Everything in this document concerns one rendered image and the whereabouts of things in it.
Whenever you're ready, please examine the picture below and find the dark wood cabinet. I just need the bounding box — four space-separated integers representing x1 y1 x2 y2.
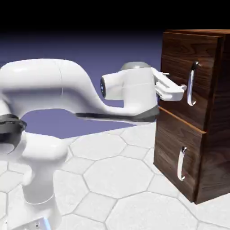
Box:
153 29 230 205

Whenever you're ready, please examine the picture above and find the curved silver door handle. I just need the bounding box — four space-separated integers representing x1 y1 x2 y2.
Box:
186 61 200 106
177 146 187 181

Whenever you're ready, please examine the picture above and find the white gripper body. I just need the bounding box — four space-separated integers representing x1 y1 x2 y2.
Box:
155 77 185 102

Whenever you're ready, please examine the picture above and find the dark wood cabinet door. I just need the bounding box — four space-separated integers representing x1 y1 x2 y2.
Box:
159 31 223 131
153 106 207 203

